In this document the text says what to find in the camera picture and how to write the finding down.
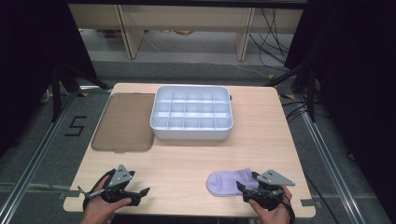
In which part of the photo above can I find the person's right hand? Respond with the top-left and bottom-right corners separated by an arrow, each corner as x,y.
248,186 -> 293,224

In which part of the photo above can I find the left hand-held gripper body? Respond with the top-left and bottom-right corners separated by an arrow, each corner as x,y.
101,163 -> 142,207

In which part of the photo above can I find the white compartment storage box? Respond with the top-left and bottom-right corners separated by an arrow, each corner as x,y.
149,85 -> 233,141

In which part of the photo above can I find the black curtain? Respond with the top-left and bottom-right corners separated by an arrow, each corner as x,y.
284,0 -> 396,216
0,0 -> 98,158

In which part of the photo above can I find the thin black floor cable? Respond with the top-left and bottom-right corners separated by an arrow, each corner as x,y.
303,172 -> 341,224

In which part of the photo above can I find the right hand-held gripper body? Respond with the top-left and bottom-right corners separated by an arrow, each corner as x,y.
243,169 -> 296,211

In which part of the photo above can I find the aluminium floor rail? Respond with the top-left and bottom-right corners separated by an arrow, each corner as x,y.
299,108 -> 366,224
0,91 -> 79,224

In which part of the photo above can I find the light purple sock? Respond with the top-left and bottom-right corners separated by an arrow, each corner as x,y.
205,168 -> 261,198

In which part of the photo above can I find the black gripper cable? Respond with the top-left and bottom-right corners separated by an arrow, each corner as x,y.
281,194 -> 297,224
78,169 -> 117,210

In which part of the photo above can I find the translucent brown box lid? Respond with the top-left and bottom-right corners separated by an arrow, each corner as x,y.
91,92 -> 156,153

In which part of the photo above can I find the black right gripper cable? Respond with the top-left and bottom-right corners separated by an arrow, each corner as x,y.
281,194 -> 297,224

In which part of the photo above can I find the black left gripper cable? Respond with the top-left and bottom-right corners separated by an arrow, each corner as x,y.
78,169 -> 117,210

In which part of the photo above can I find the black floor cables bundle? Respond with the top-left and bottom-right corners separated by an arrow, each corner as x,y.
248,7 -> 291,73

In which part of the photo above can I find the person's left hand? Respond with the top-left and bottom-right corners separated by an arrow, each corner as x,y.
79,176 -> 133,224

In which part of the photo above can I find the grey tape strip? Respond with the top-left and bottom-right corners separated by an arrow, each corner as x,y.
300,199 -> 322,208
59,189 -> 82,201

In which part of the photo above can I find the light wooden desk frame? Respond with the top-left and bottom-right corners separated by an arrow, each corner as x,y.
68,3 -> 304,62

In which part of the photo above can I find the black metal stand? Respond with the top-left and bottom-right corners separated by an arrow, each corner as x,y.
264,60 -> 319,123
50,63 -> 110,122

